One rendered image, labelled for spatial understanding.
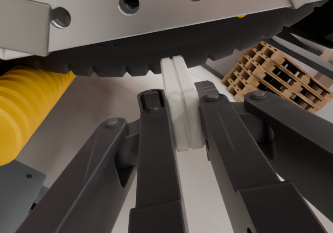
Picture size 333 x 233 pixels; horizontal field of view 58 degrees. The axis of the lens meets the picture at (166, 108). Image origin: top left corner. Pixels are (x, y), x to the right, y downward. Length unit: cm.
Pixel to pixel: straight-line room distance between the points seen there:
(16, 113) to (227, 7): 18
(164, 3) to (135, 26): 2
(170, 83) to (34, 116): 16
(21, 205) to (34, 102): 37
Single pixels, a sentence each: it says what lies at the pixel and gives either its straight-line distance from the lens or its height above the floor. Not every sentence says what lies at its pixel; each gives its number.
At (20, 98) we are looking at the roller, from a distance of 28.
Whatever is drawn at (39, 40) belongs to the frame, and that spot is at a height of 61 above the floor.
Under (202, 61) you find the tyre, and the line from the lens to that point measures 30.
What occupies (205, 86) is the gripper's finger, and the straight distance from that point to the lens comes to 16.
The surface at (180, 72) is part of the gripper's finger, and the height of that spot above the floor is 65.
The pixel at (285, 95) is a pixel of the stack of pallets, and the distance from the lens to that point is 482.
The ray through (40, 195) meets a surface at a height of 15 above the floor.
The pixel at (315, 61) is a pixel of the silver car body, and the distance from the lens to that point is 161.
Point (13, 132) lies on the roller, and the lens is 26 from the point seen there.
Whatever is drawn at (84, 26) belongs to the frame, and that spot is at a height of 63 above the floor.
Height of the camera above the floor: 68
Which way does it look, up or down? 18 degrees down
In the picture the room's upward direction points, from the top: 37 degrees clockwise
